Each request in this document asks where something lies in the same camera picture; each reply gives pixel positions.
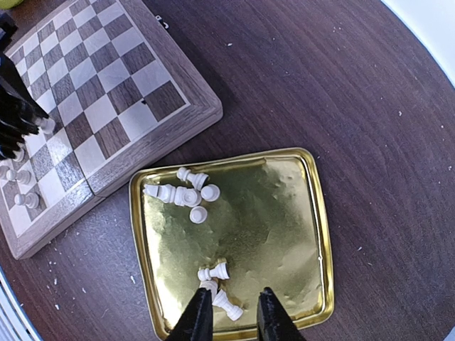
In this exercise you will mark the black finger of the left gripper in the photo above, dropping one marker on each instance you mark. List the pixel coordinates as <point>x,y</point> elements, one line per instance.
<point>20,113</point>

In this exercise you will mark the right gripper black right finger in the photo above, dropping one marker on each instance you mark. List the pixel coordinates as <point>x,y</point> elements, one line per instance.
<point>273,322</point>

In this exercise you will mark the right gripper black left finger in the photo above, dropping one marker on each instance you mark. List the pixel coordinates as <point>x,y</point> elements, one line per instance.
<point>196,322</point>

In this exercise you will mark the white chess pawn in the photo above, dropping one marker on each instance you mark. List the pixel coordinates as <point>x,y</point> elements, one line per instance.
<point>20,176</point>
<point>30,200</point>
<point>47,126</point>

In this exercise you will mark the pile of white chess pieces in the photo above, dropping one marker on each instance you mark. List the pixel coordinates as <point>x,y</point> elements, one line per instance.
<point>212,279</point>

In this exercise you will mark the gold metal tray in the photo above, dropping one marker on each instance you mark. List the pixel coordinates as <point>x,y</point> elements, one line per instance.
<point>269,226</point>

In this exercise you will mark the wooden chessboard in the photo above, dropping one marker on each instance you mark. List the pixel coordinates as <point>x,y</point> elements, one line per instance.
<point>122,94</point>

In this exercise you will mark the pile of white pawns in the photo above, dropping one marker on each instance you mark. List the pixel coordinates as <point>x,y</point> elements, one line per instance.
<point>187,197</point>

